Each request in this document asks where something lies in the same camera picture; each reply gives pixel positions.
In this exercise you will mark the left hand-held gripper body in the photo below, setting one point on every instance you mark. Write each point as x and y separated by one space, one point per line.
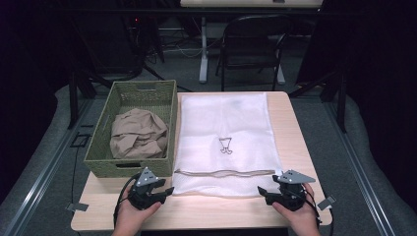
144 178

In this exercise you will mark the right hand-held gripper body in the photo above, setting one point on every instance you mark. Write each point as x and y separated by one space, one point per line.
291 193

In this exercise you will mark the green woven basket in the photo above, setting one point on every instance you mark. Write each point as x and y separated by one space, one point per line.
131 165

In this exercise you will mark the beige garment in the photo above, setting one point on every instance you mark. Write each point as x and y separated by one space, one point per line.
137 134

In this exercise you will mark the white mesh laundry bag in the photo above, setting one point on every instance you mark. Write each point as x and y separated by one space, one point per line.
226 121

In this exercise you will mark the person's right hand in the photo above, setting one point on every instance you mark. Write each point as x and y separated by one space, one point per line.
303 223

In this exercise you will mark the person's left hand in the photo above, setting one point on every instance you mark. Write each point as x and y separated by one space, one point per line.
129 219

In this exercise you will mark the grey tape piece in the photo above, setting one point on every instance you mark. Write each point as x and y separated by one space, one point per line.
327 203
78 206

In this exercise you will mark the black floor socket plate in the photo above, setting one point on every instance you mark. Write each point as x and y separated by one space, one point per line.
80 140

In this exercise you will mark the black metal stand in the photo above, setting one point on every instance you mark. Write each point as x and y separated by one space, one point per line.
72 98
342 105

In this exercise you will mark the white background desk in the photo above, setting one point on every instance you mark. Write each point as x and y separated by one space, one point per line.
203 65

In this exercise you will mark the black folding chair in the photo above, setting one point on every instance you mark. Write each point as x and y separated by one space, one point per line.
249 42

